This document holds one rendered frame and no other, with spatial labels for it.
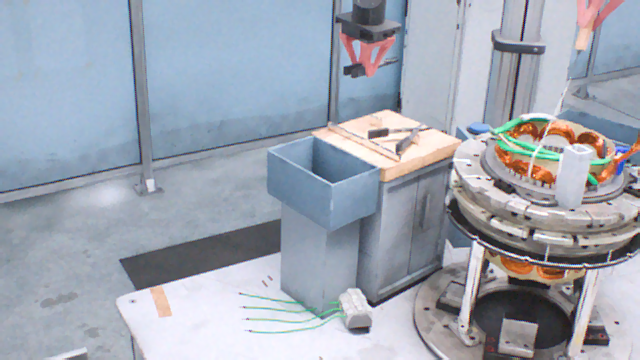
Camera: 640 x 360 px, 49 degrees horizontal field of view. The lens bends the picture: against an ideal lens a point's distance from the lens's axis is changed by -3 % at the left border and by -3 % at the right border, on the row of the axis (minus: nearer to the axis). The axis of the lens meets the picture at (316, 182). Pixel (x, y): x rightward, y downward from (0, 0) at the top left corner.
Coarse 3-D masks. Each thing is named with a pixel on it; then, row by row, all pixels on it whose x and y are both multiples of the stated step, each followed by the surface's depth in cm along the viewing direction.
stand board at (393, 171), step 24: (360, 120) 136; (384, 120) 137; (408, 120) 137; (336, 144) 126; (360, 144) 126; (384, 144) 127; (432, 144) 127; (456, 144) 129; (384, 168) 118; (408, 168) 121
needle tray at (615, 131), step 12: (564, 120) 147; (576, 120) 146; (588, 120) 145; (600, 120) 143; (612, 120) 141; (600, 132) 144; (612, 132) 142; (624, 132) 140; (636, 132) 139; (624, 144) 131; (636, 156) 130
